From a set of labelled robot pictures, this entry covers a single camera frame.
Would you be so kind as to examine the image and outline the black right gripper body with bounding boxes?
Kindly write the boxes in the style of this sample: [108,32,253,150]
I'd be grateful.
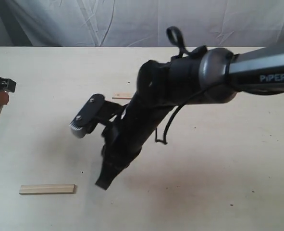
[95,126,142,190]

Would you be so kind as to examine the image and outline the wood strip with hole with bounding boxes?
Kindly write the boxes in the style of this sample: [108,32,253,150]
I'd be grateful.
[112,92,134,100]

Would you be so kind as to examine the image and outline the grooved wood block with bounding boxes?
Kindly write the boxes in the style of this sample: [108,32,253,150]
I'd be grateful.
[19,184,75,195]

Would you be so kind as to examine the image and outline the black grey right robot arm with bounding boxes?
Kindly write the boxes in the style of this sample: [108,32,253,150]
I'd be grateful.
[96,46,284,189]

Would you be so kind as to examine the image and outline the white backdrop curtain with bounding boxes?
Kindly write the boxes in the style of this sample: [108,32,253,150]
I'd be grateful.
[0,0,284,47]

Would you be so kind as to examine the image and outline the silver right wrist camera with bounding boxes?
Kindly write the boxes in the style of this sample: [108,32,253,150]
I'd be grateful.
[69,93,123,139]

